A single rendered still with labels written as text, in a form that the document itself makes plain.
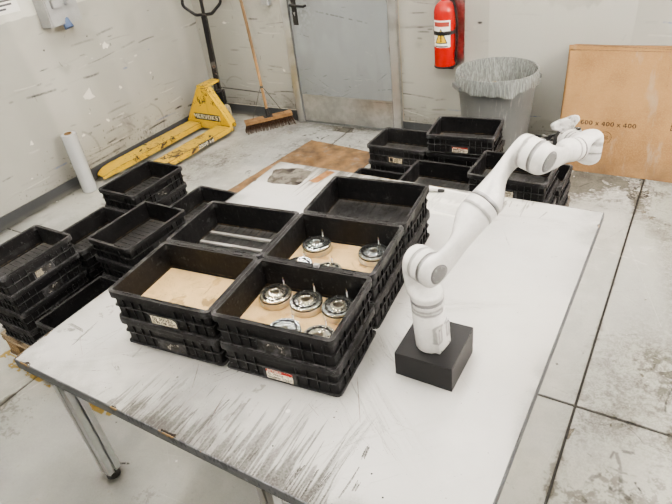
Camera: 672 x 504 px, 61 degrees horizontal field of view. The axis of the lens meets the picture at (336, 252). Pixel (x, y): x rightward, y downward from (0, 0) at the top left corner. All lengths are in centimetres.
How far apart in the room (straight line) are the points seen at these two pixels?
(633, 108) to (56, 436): 384
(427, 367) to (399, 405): 13
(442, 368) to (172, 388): 82
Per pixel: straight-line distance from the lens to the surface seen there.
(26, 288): 308
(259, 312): 183
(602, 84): 431
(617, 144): 436
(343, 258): 200
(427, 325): 159
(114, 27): 541
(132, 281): 202
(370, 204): 230
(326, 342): 153
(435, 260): 145
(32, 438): 302
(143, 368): 197
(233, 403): 175
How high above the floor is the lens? 196
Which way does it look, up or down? 34 degrees down
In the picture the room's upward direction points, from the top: 8 degrees counter-clockwise
